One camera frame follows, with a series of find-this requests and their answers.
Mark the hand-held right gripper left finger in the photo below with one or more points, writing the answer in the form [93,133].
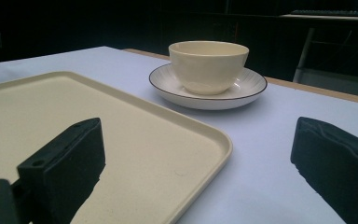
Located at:
[65,165]

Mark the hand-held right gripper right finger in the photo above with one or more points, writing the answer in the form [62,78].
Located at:
[338,161]

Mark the white plate with dark rim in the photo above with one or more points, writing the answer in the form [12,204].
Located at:
[174,84]

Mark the cream bowl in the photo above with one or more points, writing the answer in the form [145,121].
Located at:
[208,67]

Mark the cream plastic tray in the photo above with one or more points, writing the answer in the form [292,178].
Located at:
[130,137]

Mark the metal stand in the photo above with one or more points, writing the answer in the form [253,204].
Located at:
[304,56]

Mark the desk with light top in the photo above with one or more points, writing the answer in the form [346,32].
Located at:
[326,17]

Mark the black keyboard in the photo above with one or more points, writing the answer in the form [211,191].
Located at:
[329,12]

